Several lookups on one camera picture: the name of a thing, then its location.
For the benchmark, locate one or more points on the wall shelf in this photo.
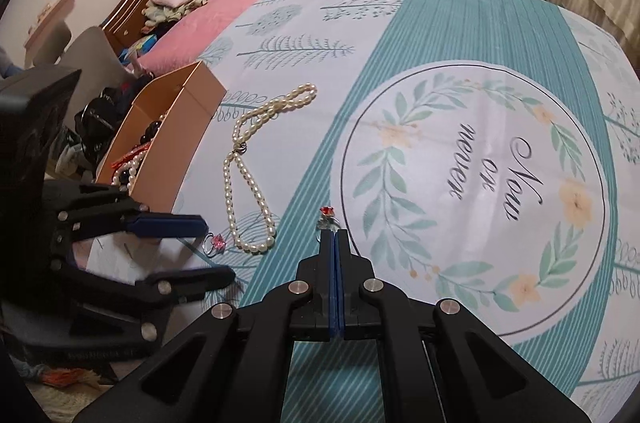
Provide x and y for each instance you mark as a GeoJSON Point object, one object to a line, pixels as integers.
{"type": "Point", "coordinates": [50, 15]}

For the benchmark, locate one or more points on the black bag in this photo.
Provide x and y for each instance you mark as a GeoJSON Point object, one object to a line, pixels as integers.
{"type": "Point", "coordinates": [100, 113]}

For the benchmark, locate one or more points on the pile of clothes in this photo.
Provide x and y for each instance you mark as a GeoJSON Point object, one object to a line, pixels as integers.
{"type": "Point", "coordinates": [160, 18]}

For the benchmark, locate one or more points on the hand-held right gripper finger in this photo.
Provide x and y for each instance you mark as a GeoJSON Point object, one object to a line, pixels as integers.
{"type": "Point", "coordinates": [332, 293]}
{"type": "Point", "coordinates": [339, 293]}

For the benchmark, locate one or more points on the blue packet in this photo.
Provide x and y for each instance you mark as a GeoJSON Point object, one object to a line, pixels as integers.
{"type": "Point", "coordinates": [145, 45]}

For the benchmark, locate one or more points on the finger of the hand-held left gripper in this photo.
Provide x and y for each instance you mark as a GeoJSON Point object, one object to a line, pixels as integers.
{"type": "Point", "coordinates": [170, 227]}
{"type": "Point", "coordinates": [190, 280]}

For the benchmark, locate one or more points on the grey chair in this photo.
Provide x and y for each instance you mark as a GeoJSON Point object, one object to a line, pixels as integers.
{"type": "Point", "coordinates": [90, 53]}

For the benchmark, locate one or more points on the peach cardboard box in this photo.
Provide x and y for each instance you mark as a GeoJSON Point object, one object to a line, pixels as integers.
{"type": "Point", "coordinates": [190, 113]}

